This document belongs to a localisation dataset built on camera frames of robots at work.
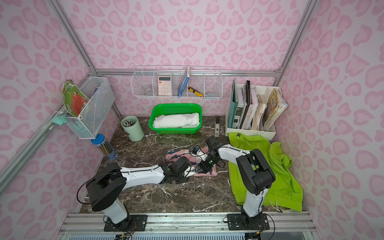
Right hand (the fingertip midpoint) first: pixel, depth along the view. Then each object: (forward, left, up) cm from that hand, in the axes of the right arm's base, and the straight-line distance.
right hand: (200, 167), depth 91 cm
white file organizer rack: (+26, -31, +22) cm, 46 cm away
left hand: (-1, +9, +1) cm, 9 cm away
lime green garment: (-12, -48, -2) cm, 50 cm away
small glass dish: (+38, +33, +27) cm, 57 cm away
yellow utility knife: (+40, +1, +24) cm, 47 cm away
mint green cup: (+21, +43, +15) cm, 50 cm away
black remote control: (+31, -12, +1) cm, 33 cm away
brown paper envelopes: (+30, -46, +23) cm, 60 cm away
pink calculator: (+41, +23, +30) cm, 56 cm away
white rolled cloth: (+29, +16, +10) cm, 35 cm away
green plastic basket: (+46, +32, +5) cm, 56 cm away
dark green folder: (+26, -19, +27) cm, 42 cm away
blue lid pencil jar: (+6, +55, +18) cm, 58 cm away
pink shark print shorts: (-7, -1, +10) cm, 12 cm away
